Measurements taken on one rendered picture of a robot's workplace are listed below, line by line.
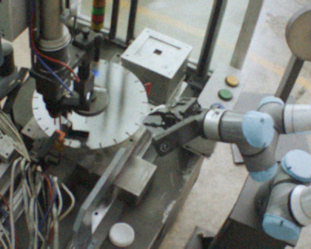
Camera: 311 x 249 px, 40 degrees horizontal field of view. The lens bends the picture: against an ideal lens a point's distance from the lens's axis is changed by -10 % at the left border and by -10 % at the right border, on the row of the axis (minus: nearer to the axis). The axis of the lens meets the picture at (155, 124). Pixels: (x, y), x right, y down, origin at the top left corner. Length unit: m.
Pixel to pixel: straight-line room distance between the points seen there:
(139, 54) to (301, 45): 0.86
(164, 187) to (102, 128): 0.28
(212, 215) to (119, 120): 1.09
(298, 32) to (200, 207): 0.97
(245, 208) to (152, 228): 0.30
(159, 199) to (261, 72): 1.73
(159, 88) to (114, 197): 0.39
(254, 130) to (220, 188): 1.37
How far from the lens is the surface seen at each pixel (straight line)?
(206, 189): 2.29
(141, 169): 1.31
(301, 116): 1.10
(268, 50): 3.14
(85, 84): 1.09
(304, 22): 1.99
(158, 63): 1.48
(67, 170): 1.22
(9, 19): 0.83
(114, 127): 1.23
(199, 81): 1.64
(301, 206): 1.15
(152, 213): 1.33
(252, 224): 1.38
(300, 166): 1.26
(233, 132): 0.98
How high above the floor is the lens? 1.92
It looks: 51 degrees down
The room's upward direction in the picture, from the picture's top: 12 degrees clockwise
